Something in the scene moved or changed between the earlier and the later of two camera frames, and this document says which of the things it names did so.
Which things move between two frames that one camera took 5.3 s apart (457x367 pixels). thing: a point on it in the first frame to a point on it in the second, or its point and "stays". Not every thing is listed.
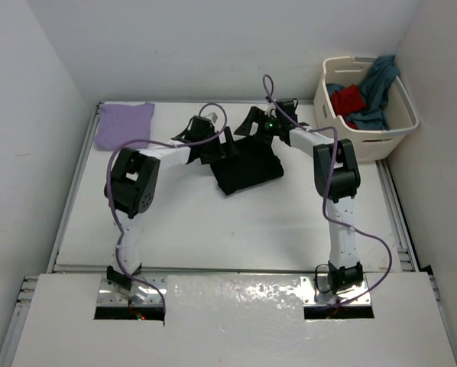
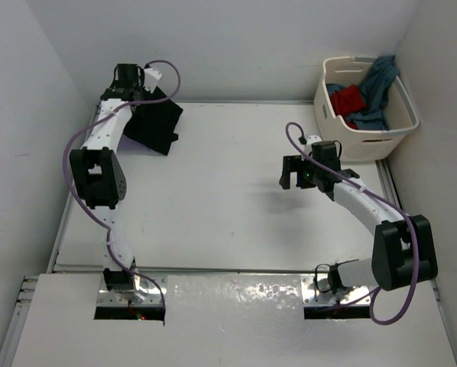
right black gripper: [259, 115] to [290, 164]
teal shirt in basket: [374, 86] stays
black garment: [256, 161] to [153, 125]
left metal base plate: [107, 294] stays
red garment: [348, 100] stays
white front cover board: [228, 320] stays
